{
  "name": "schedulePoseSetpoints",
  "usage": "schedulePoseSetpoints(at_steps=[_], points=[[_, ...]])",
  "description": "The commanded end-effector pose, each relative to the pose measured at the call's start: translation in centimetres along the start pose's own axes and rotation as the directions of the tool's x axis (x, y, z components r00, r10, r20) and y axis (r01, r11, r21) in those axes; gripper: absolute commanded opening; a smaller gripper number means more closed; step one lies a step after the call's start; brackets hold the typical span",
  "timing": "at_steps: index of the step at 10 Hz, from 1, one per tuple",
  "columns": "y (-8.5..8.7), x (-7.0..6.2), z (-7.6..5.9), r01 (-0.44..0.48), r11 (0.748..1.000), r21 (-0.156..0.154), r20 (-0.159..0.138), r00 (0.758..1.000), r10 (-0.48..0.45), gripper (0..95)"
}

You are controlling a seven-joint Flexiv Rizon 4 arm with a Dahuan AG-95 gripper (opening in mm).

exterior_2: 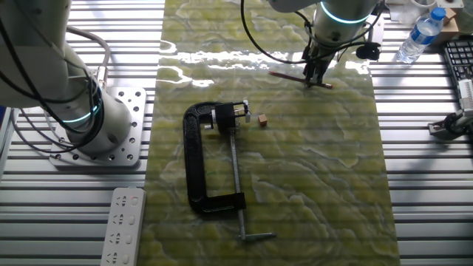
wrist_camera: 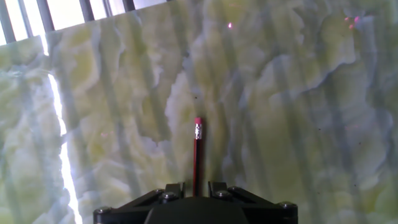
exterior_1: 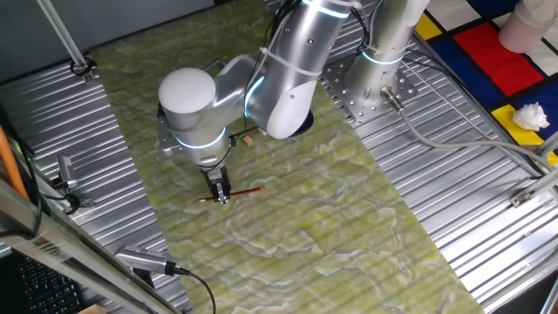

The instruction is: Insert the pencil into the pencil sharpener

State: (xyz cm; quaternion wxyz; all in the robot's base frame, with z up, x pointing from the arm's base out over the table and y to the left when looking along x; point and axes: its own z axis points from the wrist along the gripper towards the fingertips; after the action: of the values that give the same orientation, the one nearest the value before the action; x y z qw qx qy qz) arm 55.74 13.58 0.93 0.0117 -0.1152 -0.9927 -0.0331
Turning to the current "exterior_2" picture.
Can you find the clear water bottle blue cap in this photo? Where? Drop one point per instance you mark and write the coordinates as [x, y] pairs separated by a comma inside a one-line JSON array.
[[421, 35]]

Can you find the small wooden cube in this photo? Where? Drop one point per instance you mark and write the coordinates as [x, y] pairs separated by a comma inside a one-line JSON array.
[[262, 120]]

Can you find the white power strip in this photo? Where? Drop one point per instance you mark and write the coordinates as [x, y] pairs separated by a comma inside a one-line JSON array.
[[123, 229]]

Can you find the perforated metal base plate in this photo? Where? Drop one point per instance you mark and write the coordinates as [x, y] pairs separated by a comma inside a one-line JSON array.
[[131, 122]]

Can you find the silver white idle robot arm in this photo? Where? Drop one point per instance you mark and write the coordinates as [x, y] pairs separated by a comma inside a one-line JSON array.
[[40, 66]]

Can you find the black C-clamp with steel screw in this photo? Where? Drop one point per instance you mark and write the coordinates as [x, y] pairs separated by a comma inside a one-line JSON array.
[[194, 159]]

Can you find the red pencil with pink eraser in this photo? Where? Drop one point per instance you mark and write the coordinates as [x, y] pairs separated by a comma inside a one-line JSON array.
[[288, 76]]

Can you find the brown cardboard box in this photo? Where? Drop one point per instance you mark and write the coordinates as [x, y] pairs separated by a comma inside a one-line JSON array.
[[448, 27]]

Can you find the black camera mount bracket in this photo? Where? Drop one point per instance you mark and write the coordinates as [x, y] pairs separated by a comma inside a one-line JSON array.
[[451, 125]]

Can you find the black computer keyboard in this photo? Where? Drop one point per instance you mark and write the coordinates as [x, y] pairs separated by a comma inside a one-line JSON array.
[[460, 63]]

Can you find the green marble pattern mat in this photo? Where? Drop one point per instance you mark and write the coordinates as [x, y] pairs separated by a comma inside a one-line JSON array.
[[295, 177]]

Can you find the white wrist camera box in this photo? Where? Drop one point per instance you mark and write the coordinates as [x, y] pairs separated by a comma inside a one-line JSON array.
[[376, 31]]

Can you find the black and white pencil sharpener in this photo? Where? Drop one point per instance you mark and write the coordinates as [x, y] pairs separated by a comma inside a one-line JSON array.
[[227, 116]]

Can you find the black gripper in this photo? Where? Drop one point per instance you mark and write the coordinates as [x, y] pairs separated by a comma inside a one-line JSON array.
[[318, 55]]

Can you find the silver white working robot arm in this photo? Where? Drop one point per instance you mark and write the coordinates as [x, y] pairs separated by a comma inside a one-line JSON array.
[[343, 18]]

